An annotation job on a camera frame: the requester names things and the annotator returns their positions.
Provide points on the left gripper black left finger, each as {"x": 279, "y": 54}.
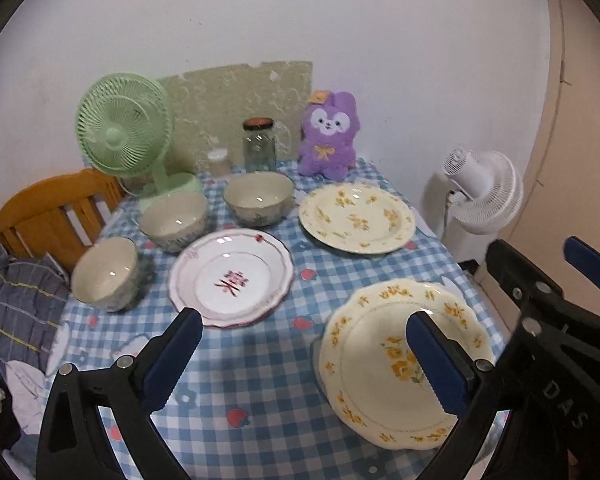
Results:
{"x": 74, "y": 443}

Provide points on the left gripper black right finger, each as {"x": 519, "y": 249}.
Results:
{"x": 470, "y": 389}

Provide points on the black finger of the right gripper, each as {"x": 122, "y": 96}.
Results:
{"x": 583, "y": 258}
{"x": 525, "y": 290}

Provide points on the large yellow floral plate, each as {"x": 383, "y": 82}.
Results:
{"x": 372, "y": 378}

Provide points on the floral ceramic bowl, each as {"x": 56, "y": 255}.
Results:
{"x": 107, "y": 276}
{"x": 175, "y": 220}
{"x": 259, "y": 198}

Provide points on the small yellow floral plate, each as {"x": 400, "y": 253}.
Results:
{"x": 358, "y": 218}

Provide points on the red trimmed white plate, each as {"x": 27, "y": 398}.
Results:
{"x": 232, "y": 277}

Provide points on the light grey garment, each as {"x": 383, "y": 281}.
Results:
{"x": 26, "y": 383}

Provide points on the white standing fan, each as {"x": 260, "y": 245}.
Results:
{"x": 487, "y": 191}

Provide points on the grey plaid pillow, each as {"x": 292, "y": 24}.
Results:
{"x": 33, "y": 294}

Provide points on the blue checkered tablecloth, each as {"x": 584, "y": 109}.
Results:
{"x": 248, "y": 405}

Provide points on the wooden bed headboard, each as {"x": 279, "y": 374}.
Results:
{"x": 35, "y": 222}

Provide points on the purple plush bunny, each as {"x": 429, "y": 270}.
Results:
{"x": 329, "y": 126}

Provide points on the cotton swab container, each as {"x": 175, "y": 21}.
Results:
{"x": 219, "y": 162}

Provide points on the glass jar black lid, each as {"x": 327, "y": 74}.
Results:
{"x": 258, "y": 144}

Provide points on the green desk fan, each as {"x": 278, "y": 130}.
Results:
{"x": 124, "y": 127}

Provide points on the green patterned wall mat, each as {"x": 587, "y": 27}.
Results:
{"x": 209, "y": 107}

